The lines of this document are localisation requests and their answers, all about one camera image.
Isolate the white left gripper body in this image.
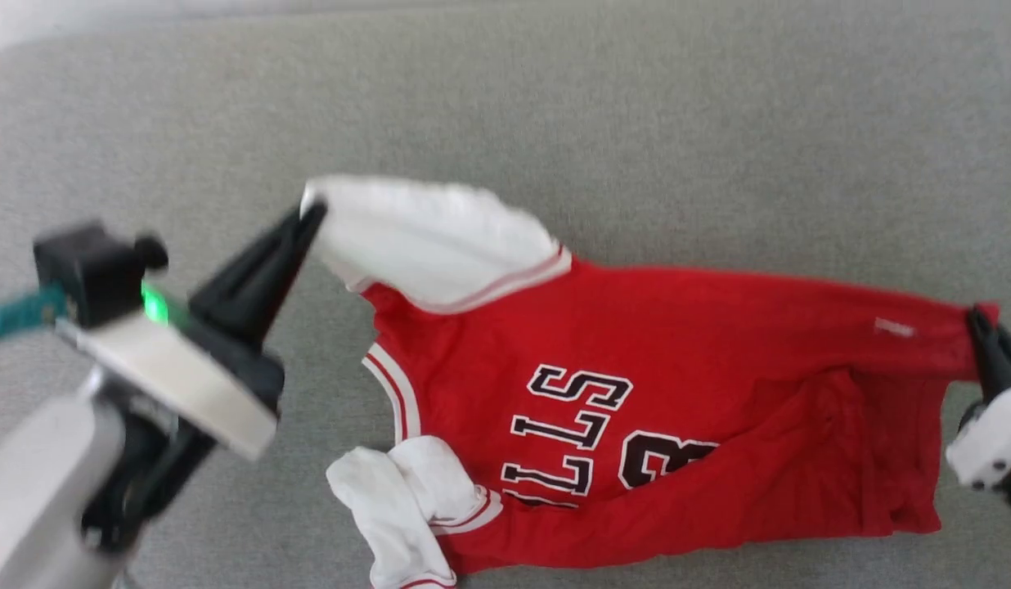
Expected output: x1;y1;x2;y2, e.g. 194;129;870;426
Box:
56;304;287;551

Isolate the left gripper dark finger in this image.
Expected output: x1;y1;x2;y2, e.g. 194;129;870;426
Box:
189;200;328;351

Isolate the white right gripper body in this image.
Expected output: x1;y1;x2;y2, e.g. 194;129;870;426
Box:
946;379;1011;493

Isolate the red jersey with white sleeves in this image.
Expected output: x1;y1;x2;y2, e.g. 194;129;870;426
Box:
299;174;1002;589

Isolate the grey fabric sofa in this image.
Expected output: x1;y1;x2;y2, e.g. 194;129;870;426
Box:
0;0;1011;589

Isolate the black cable with teal plug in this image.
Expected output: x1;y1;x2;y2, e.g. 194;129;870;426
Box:
0;282;70;344

